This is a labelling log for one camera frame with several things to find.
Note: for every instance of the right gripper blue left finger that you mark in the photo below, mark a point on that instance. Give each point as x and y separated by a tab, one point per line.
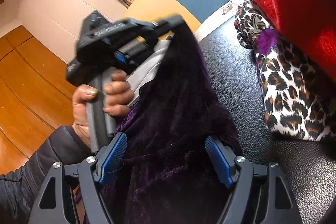
55	202

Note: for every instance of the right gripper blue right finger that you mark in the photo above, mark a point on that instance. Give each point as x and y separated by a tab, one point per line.
258	193

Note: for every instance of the dark purple velvet garment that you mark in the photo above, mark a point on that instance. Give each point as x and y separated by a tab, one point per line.
167	176

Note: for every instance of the person's left hand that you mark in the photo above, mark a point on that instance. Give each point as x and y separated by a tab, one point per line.
105	98

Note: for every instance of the black leather ottoman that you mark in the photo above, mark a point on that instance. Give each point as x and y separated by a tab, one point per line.
310	166

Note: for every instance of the black puffer jacket sleeve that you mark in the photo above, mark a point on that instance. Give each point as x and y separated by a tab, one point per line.
67	144

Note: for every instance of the orange wooden wardrobe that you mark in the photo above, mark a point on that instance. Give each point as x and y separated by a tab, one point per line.
35	97

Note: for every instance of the leopard print garment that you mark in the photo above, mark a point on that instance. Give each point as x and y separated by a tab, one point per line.
299	99

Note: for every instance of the grey yellow blue armchair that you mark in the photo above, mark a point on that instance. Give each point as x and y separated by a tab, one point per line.
201	16

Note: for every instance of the red knit garment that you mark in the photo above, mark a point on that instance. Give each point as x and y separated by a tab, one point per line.
309	25

